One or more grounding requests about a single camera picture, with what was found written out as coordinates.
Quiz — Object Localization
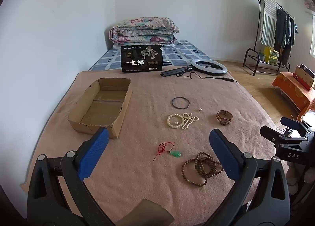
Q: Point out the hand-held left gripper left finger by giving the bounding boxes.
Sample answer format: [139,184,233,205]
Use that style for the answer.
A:
[27,127,116,226]

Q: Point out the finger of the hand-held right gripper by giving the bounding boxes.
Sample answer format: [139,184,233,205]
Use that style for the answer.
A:
[281,117,315,134]
[260,125,308,148]

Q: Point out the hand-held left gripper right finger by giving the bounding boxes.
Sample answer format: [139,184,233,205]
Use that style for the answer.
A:
[209,129,291,226]

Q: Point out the brown wooden bead necklace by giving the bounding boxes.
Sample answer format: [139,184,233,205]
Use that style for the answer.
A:
[182,152,224,187]

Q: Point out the brown strap wristwatch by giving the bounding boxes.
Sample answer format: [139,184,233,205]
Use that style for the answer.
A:
[216,110,233,125]

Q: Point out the cardboard box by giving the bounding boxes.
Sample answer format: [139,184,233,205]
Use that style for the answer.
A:
[68,78,133,139]

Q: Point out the jade pendant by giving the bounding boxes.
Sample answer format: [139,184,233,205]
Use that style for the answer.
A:
[153,142,183,161]

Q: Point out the cream bead bracelet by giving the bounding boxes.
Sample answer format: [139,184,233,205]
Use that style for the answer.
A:
[167,114,184,128]

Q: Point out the orange cloth covered table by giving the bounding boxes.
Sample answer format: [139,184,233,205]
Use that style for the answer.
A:
[271,71,315,120]

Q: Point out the tan and red box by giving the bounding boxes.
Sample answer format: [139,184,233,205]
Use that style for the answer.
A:
[293,66,313,91]

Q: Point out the pink blanket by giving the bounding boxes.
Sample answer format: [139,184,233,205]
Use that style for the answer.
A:
[20,70,291,226]

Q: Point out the dark flat box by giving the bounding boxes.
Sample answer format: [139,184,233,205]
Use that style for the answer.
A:
[300,63,315,79]

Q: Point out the thin dark bangle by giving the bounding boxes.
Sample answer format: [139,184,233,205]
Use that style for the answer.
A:
[172,96,190,110]

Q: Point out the black metal shoe rack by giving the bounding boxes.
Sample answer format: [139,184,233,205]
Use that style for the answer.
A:
[243,48,291,76]

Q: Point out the window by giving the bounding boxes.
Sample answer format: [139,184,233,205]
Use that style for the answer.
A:
[310,14,315,58]

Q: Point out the dark blue hanging garment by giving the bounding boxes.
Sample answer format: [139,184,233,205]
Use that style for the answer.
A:
[287,16,299,47]

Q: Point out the dark green hanging jacket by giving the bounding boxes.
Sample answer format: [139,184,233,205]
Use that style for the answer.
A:
[274,8,288,49]

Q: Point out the black folded tripod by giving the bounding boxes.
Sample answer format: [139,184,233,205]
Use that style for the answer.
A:
[160,65,195,77]

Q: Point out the black snack bag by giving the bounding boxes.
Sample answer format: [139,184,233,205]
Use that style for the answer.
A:
[120,44,163,72]

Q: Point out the striped hanging cloth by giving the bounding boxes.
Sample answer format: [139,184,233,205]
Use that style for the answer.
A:
[260,0,278,47]

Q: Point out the blue checked bed sheet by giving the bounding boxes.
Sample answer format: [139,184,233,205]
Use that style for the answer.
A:
[88,40,212,71]

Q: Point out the folded floral quilt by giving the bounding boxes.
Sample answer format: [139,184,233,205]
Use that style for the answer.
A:
[109,17,180,45]

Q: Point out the white pearl necklace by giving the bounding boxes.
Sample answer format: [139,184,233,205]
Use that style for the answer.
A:
[181,112,199,130]

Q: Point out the black ring light cable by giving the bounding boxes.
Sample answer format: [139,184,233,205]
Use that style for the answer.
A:
[177,70,240,84]

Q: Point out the white ring light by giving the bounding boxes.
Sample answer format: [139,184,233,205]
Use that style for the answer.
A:
[191,59,227,76]

